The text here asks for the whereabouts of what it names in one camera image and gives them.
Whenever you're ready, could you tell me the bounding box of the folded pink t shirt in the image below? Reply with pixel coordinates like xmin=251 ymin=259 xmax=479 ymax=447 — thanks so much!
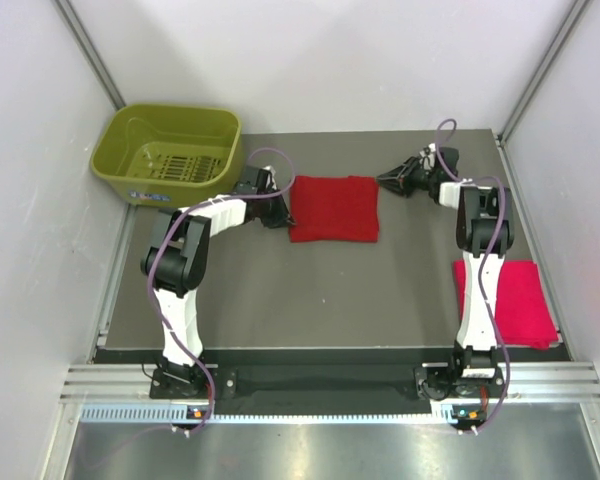
xmin=452 ymin=258 xmax=561 ymax=350

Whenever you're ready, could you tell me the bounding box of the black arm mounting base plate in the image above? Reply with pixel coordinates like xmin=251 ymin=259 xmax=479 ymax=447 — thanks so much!
xmin=92 ymin=347 xmax=506 ymax=415

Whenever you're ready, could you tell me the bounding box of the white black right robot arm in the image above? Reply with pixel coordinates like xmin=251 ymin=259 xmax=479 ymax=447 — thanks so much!
xmin=376 ymin=144 xmax=514 ymax=401

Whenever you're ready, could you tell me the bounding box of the red t shirt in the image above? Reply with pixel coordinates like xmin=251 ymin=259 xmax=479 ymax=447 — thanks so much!
xmin=289 ymin=176 xmax=379 ymax=243

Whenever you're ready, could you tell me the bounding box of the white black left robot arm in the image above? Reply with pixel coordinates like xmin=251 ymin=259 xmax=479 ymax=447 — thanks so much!
xmin=141 ymin=166 xmax=294 ymax=400

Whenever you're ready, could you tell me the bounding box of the slotted grey cable duct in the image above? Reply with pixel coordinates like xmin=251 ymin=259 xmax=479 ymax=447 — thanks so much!
xmin=80 ymin=403 xmax=483 ymax=425

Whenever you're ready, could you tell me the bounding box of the olive green plastic basket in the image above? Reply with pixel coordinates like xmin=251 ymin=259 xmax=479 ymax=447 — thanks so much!
xmin=90 ymin=104 xmax=245 ymax=207

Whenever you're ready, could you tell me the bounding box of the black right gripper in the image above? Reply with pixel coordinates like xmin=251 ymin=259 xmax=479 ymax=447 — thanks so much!
xmin=377 ymin=156 xmax=438 ymax=198

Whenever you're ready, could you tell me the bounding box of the aluminium frame rail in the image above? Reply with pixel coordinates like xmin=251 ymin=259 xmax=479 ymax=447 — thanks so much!
xmin=60 ymin=362 xmax=600 ymax=403

